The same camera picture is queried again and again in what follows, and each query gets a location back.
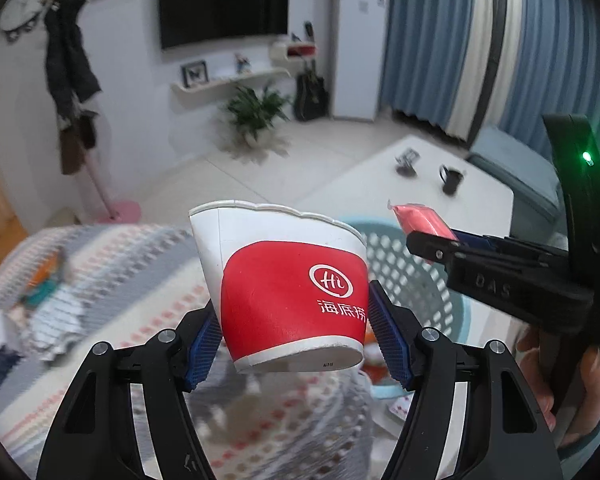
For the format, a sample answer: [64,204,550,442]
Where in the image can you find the light blue plastic basket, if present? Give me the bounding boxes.
[337,216,473,401]

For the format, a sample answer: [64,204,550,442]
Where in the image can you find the red white paper cup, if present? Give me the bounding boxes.
[188,200,368,374]

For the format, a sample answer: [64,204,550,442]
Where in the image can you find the pink tissue pack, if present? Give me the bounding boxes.
[388,202,456,240]

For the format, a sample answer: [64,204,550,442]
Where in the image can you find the white triangle pattern wrapper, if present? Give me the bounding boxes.
[28,285,86,362]

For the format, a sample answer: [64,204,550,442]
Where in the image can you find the orange teal snack wrapper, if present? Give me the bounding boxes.
[20,250,66,310]

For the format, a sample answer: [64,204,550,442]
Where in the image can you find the orange plastic bag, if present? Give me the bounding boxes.
[362,342,391,385]

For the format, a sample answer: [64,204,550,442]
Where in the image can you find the person's right hand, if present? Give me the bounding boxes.
[515,326,600,448]

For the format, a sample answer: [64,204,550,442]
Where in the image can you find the teal sofa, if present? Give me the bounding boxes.
[467,126,562,243]

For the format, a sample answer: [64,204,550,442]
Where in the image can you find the black mug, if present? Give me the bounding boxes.
[439,165,465,196]

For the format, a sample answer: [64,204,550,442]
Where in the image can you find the pink coat rack stand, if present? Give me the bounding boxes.
[83,150,142,224]

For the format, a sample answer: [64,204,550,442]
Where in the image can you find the phone stand on coaster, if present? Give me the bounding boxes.
[396,148,420,178]

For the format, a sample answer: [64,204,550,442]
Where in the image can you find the striped woven tablecloth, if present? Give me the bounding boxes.
[0,224,372,479]

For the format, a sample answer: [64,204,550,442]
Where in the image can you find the small beige stool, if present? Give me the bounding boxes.
[44,207,83,228]

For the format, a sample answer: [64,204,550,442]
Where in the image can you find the potted green plant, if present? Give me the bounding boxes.
[225,84,290,148]

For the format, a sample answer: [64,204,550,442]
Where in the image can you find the black acoustic guitar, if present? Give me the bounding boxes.
[294,61,329,122]

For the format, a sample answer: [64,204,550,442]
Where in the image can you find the brown hanging bag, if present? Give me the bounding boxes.
[59,115,97,176]

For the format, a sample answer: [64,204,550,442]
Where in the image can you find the blue striped curtain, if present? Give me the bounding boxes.
[380,0,600,156]

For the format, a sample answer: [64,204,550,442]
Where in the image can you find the framed butterfly picture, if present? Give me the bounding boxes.
[181,60,209,89]

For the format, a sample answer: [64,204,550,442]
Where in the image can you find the black coat on rack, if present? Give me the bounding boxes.
[44,0,100,119]

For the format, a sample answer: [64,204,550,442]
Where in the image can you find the white refrigerator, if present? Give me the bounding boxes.
[330,0,389,122]

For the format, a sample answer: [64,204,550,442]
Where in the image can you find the white curved wall shelf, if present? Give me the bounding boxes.
[170,67,291,94]

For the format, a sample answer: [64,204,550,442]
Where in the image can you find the white red wall cubby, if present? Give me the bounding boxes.
[268,41,317,63]

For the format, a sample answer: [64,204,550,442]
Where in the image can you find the wall mounted black television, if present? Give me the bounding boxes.
[158,0,289,50]

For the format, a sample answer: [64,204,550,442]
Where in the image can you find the round panda wall clock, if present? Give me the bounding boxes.
[0,0,47,44]

